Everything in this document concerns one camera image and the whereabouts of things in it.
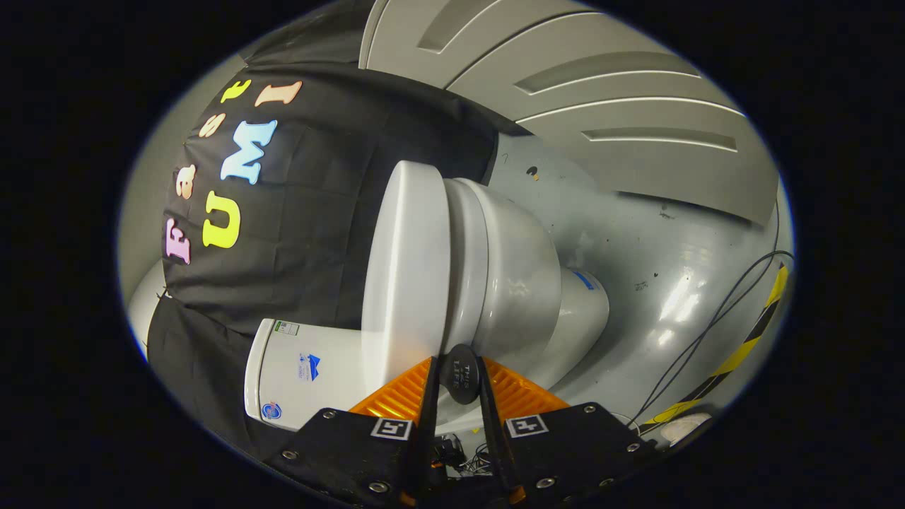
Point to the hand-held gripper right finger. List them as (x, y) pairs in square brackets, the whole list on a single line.
[(491, 424)]

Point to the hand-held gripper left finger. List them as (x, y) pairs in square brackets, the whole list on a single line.
[(424, 424)]

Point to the white toilet lid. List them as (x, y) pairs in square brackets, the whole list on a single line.
[(403, 283)]

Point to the white toilet bowl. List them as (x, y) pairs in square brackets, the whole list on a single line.
[(527, 283)]

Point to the black backdrop cloth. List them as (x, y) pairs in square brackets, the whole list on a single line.
[(318, 212)]

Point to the yellow black hazard tape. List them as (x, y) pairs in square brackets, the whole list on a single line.
[(749, 343)]

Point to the white drawer cabinet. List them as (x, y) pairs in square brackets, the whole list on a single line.
[(636, 141)]

